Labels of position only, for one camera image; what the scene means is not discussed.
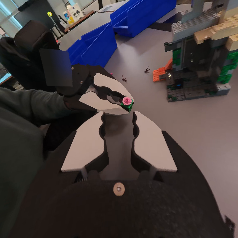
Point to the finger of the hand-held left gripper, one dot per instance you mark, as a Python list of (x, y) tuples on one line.
[(111, 83), (96, 103)]

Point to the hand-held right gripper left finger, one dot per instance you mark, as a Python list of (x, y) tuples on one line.
[(83, 145)]

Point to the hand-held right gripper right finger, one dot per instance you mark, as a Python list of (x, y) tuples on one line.
[(154, 146)]

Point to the green brick with pink flower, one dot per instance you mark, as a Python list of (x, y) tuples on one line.
[(128, 107)]

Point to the toy brick building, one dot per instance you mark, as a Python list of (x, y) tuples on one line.
[(195, 65)]

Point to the person's left forearm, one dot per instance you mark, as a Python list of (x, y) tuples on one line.
[(37, 104)]

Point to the grey desk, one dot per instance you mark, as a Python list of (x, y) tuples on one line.
[(186, 130)]

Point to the small dark toy piece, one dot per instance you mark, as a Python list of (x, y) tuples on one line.
[(124, 79), (146, 70)]

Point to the blue plastic bin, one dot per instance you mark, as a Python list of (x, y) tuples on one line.
[(141, 16), (96, 46)]

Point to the wooden side table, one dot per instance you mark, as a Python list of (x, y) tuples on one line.
[(81, 20)]

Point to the black office chair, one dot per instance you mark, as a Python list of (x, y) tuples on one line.
[(31, 37)]

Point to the white printed box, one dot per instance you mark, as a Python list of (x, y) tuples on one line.
[(77, 11)]

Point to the person's torso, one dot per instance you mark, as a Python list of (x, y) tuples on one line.
[(16, 167)]

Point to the grey flat tray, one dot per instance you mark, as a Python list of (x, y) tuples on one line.
[(106, 9)]

